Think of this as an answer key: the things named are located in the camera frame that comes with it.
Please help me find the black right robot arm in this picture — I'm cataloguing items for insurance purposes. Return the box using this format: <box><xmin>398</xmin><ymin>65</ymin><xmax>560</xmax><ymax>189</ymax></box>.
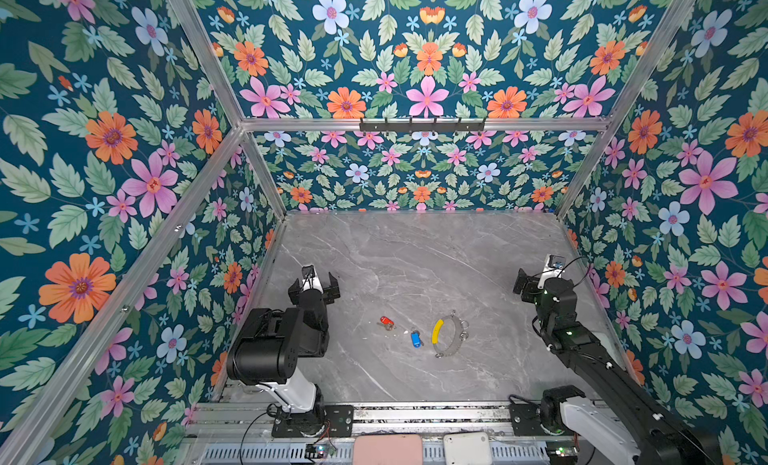
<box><xmin>513</xmin><ymin>269</ymin><xmax>723</xmax><ymax>464</ymax></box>

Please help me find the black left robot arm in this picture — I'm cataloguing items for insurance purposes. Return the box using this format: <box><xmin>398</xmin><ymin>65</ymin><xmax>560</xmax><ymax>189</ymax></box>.
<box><xmin>226</xmin><ymin>265</ymin><xmax>341</xmax><ymax>436</ymax></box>

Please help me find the green circuit board left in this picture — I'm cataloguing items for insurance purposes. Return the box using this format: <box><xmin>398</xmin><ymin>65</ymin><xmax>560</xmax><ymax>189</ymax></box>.
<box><xmin>304</xmin><ymin>444</ymin><xmax>337</xmax><ymax>461</ymax></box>

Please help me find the green circuit board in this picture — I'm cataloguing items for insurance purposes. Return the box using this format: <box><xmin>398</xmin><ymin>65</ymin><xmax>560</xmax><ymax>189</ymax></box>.
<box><xmin>304</xmin><ymin>444</ymin><xmax>337</xmax><ymax>461</ymax></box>
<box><xmin>547</xmin><ymin>446</ymin><xmax>579</xmax><ymax>465</ymax></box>

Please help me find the pink box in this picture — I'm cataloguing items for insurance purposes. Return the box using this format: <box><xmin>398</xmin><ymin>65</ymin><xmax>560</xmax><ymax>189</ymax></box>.
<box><xmin>352</xmin><ymin>434</ymin><xmax>424</xmax><ymax>465</ymax></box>

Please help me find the green circuit board right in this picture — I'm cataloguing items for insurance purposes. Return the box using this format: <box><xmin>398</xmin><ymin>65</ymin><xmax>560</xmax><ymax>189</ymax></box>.
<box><xmin>547</xmin><ymin>446</ymin><xmax>579</xmax><ymax>465</ymax></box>

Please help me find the white box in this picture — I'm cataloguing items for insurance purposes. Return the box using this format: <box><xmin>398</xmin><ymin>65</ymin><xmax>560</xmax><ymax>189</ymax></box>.
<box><xmin>443</xmin><ymin>432</ymin><xmax>493</xmax><ymax>465</ymax></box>

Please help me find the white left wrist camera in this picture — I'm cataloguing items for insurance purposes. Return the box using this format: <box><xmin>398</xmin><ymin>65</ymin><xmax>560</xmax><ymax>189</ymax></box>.
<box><xmin>300</xmin><ymin>265</ymin><xmax>324</xmax><ymax>292</ymax></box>

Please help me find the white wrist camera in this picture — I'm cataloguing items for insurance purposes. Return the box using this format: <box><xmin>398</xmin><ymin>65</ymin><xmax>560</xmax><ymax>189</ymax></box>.
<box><xmin>300</xmin><ymin>265</ymin><xmax>324</xmax><ymax>292</ymax></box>
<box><xmin>538</xmin><ymin>254</ymin><xmax>566</xmax><ymax>289</ymax></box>

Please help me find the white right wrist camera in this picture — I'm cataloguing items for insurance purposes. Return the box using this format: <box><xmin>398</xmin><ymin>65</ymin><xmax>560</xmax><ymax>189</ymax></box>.
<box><xmin>538</xmin><ymin>254</ymin><xmax>566</xmax><ymax>289</ymax></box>

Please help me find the right camera cable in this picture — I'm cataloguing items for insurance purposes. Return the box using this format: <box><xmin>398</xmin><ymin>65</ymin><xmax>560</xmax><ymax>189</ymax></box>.
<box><xmin>554</xmin><ymin>256</ymin><xmax>592</xmax><ymax>289</ymax></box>

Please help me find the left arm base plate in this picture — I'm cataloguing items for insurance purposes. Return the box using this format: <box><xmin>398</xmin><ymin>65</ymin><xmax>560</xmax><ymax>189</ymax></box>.
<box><xmin>271</xmin><ymin>405</ymin><xmax>354</xmax><ymax>439</ymax></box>

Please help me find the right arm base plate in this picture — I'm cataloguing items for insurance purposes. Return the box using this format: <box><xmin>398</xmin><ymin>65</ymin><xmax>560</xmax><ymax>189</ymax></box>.
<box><xmin>508</xmin><ymin>403</ymin><xmax>573</xmax><ymax>436</ymax></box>

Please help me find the aluminium front rail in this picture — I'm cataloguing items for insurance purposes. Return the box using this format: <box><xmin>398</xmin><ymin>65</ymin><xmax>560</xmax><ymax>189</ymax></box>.
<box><xmin>197</xmin><ymin>401</ymin><xmax>679</xmax><ymax>441</ymax></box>

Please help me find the black wall hook rail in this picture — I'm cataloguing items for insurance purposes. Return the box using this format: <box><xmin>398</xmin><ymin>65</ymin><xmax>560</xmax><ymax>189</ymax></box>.
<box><xmin>358</xmin><ymin>117</ymin><xmax>486</xmax><ymax>134</ymax></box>

